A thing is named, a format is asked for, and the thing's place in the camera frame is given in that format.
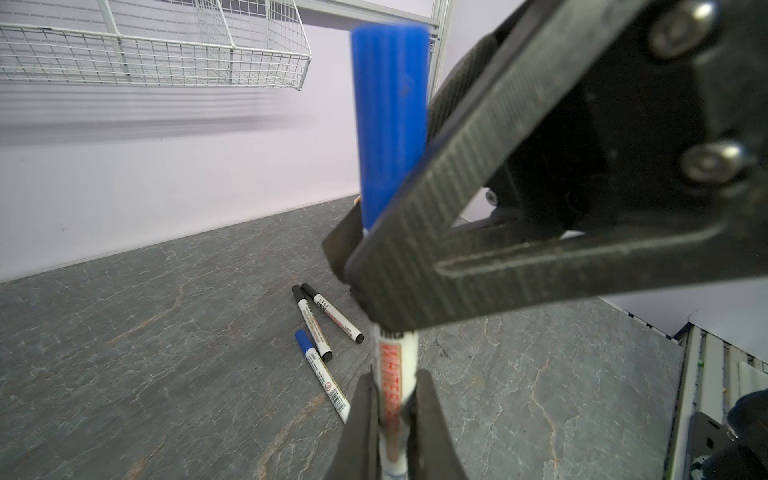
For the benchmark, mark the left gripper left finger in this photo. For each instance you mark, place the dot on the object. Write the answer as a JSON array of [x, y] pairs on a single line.
[[356, 457]]

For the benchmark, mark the white wire basket rack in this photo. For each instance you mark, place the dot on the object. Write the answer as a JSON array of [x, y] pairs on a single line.
[[261, 44]]

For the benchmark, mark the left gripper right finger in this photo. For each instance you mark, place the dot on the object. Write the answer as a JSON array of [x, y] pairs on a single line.
[[430, 450]]

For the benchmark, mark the white marker pen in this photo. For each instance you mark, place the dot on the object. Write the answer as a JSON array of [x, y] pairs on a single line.
[[311, 323], [394, 371], [333, 313], [323, 375]]

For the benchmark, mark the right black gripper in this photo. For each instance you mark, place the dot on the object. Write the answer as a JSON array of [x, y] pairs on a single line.
[[663, 136]]

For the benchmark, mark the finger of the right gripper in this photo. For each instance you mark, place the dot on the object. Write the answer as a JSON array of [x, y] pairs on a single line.
[[418, 268], [341, 242]]

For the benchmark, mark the blue pen cap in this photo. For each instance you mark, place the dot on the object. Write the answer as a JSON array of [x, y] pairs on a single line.
[[390, 74]]

